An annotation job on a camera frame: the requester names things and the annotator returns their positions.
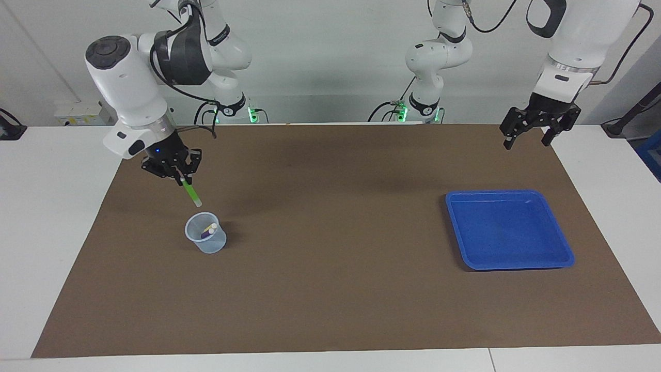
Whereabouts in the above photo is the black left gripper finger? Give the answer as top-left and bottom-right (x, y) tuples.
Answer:
(541, 108), (581, 147)
(499, 107), (532, 150)

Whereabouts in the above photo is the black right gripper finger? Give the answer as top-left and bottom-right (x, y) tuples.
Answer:
(142, 161), (184, 179)
(181, 150), (202, 185)

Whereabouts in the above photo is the green pen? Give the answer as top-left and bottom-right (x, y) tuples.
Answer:
(179, 176), (203, 208)

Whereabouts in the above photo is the blue plastic tray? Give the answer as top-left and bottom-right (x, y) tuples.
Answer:
(445, 190), (575, 271)

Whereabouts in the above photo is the black stand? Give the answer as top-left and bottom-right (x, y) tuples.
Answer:
(602, 83), (661, 137)

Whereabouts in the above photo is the clear plastic cup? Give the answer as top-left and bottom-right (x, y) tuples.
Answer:
(185, 212), (227, 254)

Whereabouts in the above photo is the white electrical socket box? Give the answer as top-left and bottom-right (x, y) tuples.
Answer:
(54, 101), (113, 126)

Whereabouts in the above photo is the blue crate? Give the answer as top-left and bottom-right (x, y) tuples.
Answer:
(635, 135), (661, 182)

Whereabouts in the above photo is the brown table mat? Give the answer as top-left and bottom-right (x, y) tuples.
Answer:
(31, 123), (661, 359)

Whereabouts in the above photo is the black right arm base cable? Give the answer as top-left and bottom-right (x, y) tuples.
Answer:
(194, 101), (217, 125)

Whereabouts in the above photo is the black arm base cable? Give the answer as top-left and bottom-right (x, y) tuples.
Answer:
(194, 101), (217, 125)
(368, 75), (416, 123)

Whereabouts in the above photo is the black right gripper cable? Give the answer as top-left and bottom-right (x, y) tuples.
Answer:
(150, 15), (217, 140)

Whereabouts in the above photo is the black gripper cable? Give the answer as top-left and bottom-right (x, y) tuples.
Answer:
(150, 15), (217, 140)
(462, 0), (649, 86)

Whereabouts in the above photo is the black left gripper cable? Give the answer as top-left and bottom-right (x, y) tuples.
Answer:
(462, 0), (649, 86)

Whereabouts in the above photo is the black left arm base cable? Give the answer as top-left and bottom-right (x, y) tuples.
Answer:
(368, 75), (416, 123)

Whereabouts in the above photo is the black device with cable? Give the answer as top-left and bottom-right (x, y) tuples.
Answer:
(0, 107), (27, 141)

